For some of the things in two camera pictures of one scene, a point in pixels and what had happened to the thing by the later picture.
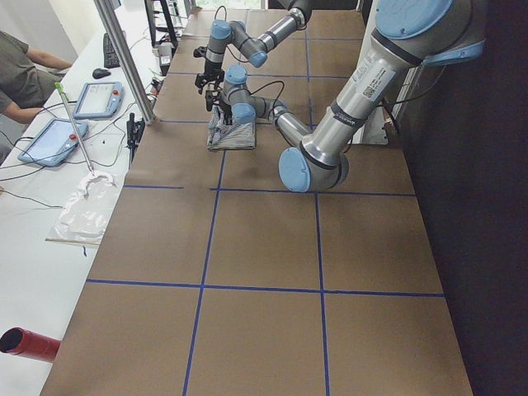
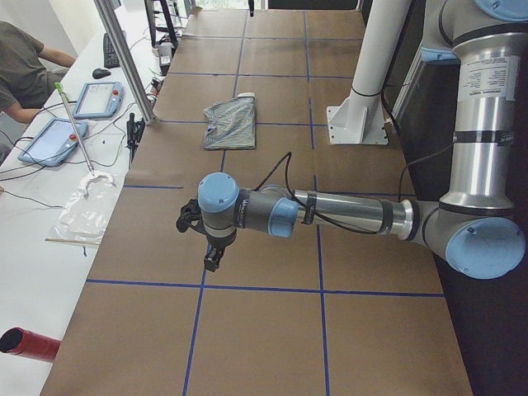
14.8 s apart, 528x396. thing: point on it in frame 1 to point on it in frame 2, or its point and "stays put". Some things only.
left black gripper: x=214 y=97 to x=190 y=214
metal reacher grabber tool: x=58 y=87 stays put
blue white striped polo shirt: x=229 y=137 stays put
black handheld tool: x=134 y=130 stays put
